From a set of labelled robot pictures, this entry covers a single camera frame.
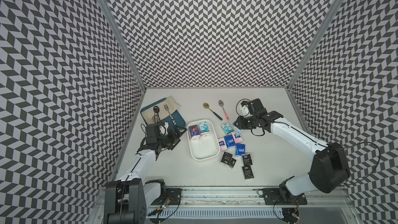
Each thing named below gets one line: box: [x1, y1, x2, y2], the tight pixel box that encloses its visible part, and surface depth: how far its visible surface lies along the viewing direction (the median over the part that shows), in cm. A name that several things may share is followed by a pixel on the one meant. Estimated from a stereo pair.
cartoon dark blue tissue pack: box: [188, 124, 201, 140], surface depth 91 cm
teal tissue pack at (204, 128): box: [198, 121, 210, 137], surface depth 93 cm
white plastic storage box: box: [186, 119, 221, 161], surface depth 91 cm
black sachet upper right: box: [241, 152, 253, 166], surface depth 84 cm
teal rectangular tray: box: [139, 98, 187, 128], surface depth 103 cm
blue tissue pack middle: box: [223, 134, 236, 149], surface depth 91 cm
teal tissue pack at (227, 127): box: [220, 121, 234, 135], surface depth 96 cm
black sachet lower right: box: [242, 165, 254, 180], surface depth 80 cm
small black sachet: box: [228, 157, 237, 168], surface depth 83 cm
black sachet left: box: [220, 151, 233, 165], surface depth 83 cm
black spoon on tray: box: [153, 105, 161, 124], surface depth 107 cm
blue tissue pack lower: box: [235, 143, 246, 157], surface depth 88 cm
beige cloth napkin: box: [152, 95, 181, 120], surface depth 109 cm
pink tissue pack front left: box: [217, 137, 228, 151], surface depth 88 cm
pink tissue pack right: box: [232, 131, 244, 144], surface depth 91 cm
